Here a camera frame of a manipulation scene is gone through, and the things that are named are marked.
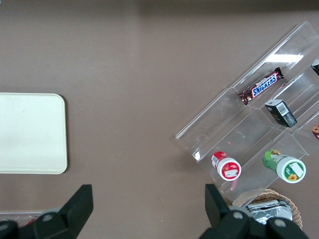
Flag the silver foil packs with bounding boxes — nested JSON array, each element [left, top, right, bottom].
[[245, 199, 294, 225]]

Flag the green snack canister white lid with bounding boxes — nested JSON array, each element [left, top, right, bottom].
[[262, 149, 307, 184]]

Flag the clear acrylic bottle rack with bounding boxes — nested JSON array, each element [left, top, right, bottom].
[[0, 211, 44, 226]]

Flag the light wicker basket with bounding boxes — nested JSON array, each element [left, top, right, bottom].
[[234, 189, 304, 231]]

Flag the red snack canister white lid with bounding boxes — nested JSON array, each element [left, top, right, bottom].
[[211, 151, 242, 180]]

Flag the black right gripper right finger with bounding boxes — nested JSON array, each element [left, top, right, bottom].
[[199, 183, 310, 239]]

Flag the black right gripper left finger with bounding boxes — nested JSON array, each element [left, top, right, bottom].
[[0, 184, 94, 239]]

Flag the clear acrylic stepped display stand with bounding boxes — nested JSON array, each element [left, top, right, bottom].
[[175, 21, 319, 200]]

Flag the cream rectangular serving tray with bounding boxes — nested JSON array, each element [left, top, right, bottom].
[[0, 93, 68, 174]]

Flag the Snickers chocolate bar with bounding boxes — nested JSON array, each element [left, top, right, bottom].
[[238, 67, 285, 105]]

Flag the small black carton box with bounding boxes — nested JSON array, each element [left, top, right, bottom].
[[264, 99, 298, 128]]

